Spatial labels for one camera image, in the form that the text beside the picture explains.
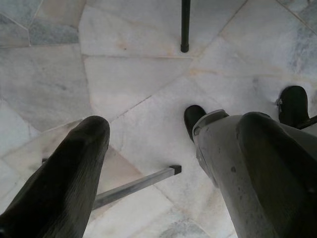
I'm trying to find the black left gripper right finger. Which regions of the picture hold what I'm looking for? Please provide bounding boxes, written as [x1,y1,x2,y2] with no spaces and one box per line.
[236,111,317,238]

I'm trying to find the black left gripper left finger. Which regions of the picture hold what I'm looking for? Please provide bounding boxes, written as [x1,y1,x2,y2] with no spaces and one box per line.
[0,115,111,238]

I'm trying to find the black robot right foot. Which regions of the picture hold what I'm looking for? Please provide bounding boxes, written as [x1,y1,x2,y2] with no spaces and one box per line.
[277,85,309,127]

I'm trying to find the black robot foot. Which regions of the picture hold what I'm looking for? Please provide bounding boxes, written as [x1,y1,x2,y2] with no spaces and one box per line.
[277,85,309,127]
[184,105,208,144]

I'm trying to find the silver metal clothes rack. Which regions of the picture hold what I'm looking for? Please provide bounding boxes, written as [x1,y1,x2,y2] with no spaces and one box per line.
[41,158,182,211]

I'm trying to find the black robot left foot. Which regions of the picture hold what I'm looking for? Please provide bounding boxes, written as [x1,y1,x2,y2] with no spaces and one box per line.
[184,105,208,144]

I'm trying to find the black metal folding stand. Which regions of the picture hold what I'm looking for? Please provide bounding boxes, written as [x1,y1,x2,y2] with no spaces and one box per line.
[180,0,192,54]

